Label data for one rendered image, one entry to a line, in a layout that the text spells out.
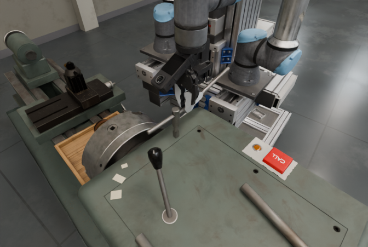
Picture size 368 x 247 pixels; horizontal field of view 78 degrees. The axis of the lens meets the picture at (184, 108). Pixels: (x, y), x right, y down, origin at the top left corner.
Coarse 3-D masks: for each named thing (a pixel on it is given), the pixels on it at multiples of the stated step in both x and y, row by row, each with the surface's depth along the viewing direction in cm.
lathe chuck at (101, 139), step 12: (108, 120) 78; (120, 120) 78; (132, 120) 79; (144, 120) 81; (96, 132) 76; (108, 132) 75; (120, 132) 74; (96, 144) 74; (108, 144) 73; (84, 156) 77; (96, 156) 73
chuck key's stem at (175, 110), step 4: (172, 108) 63; (176, 108) 63; (172, 112) 63; (176, 112) 62; (176, 116) 63; (172, 120) 65; (176, 120) 64; (172, 124) 66; (176, 124) 66; (176, 128) 67; (176, 132) 68; (176, 136) 69
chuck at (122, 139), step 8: (136, 128) 76; (144, 128) 76; (160, 128) 82; (120, 136) 73; (128, 136) 73; (136, 136) 74; (144, 136) 77; (152, 136) 81; (112, 144) 72; (120, 144) 71; (128, 144) 73; (136, 144) 76; (104, 152) 72; (112, 152) 71; (120, 152) 72; (104, 160) 71; (112, 160) 72; (96, 168) 73; (104, 168) 71
